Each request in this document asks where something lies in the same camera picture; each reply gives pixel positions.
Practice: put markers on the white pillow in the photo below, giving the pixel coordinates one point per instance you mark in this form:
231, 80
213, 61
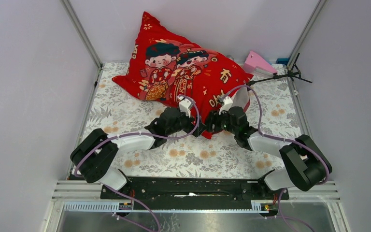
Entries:
241, 99

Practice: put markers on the left aluminium frame post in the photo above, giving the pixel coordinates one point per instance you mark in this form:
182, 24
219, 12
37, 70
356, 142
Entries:
81, 32

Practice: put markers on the red cartoon print pillowcase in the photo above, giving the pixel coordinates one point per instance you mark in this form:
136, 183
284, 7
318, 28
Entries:
164, 65

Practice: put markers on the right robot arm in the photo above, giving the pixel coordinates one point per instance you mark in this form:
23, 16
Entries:
304, 163

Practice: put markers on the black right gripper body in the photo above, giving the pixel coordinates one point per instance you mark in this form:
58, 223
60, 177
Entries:
221, 121

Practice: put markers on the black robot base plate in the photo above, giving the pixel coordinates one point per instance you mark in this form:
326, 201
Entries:
168, 191

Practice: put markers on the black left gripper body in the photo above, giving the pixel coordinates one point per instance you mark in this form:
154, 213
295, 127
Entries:
184, 123

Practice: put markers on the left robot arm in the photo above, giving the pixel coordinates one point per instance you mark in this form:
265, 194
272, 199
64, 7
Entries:
94, 156

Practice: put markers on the blue block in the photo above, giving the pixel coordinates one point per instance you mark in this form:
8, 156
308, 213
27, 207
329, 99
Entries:
283, 61

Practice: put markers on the aluminium frame post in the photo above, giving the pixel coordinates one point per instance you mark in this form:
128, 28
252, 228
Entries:
81, 32
308, 26

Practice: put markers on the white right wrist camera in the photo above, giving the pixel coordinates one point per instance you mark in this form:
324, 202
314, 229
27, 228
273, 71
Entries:
226, 104

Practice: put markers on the floral fern print sheet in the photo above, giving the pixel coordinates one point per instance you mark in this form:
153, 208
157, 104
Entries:
115, 111

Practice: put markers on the slotted aluminium rail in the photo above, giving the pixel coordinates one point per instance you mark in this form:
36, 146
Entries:
127, 207

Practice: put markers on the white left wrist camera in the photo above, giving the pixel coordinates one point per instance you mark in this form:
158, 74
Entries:
185, 105

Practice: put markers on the pink wedge block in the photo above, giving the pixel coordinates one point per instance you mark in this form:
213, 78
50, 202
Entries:
254, 63

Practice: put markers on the right aluminium frame post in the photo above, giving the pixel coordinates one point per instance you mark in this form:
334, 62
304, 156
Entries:
308, 26

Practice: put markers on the black tripod stand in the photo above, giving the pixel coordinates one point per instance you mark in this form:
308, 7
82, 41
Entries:
292, 73

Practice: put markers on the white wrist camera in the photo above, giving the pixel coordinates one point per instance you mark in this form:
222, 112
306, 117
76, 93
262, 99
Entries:
185, 105
226, 104

